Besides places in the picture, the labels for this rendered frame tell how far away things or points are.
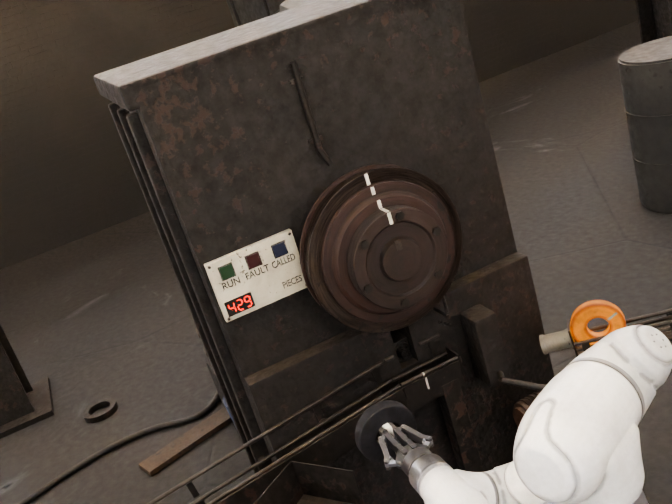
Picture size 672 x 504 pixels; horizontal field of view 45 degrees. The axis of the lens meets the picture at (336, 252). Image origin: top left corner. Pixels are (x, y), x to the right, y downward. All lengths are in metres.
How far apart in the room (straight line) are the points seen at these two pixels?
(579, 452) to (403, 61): 1.46
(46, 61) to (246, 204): 5.95
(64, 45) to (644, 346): 7.21
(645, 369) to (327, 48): 1.33
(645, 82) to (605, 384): 3.58
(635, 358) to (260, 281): 1.26
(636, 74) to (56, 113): 5.32
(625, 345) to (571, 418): 0.17
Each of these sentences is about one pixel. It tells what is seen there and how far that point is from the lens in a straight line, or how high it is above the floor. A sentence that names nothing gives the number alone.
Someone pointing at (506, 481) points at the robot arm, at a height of 0.83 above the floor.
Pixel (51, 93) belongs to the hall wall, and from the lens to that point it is 8.08.
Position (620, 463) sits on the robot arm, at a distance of 1.20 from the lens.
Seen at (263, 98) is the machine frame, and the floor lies 1.60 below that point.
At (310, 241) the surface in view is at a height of 1.23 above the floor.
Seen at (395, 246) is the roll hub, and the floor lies 1.16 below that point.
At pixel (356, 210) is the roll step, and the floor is 1.27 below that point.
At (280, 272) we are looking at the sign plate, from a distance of 2.28.
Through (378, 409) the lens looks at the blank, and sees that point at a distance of 1.96.
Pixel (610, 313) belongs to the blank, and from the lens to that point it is 2.46.
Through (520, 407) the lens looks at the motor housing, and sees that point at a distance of 2.53.
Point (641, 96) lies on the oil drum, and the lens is 4.74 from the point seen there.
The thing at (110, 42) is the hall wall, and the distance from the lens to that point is 8.11.
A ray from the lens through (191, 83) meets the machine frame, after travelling 2.16.
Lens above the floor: 1.94
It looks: 20 degrees down
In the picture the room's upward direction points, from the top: 18 degrees counter-clockwise
